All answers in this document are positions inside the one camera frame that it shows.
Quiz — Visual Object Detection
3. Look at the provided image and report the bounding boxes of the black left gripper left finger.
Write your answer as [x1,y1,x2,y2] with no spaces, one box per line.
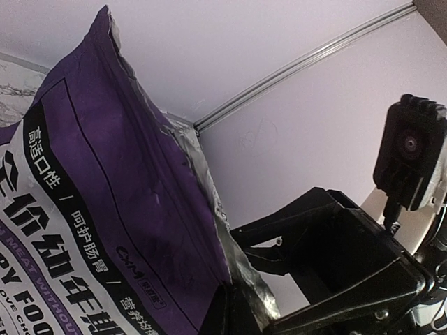
[200,285,232,335]

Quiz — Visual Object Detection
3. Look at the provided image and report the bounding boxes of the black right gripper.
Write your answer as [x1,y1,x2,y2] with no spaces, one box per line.
[230,187,432,334]

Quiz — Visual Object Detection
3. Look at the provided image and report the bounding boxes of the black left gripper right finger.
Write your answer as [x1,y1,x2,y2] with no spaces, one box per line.
[232,285,262,335]

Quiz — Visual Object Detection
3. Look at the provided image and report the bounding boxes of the purple puppy food bag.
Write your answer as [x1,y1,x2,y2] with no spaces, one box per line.
[1,6,280,334]

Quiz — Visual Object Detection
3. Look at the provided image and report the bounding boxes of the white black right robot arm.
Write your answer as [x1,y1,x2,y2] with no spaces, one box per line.
[231,187,441,334]

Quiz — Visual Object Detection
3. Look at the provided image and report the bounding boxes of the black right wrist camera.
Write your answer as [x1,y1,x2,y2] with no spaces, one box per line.
[373,94,446,211]

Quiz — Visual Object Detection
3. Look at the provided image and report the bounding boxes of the right aluminium frame post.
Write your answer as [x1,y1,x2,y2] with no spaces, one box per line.
[193,2,417,133]

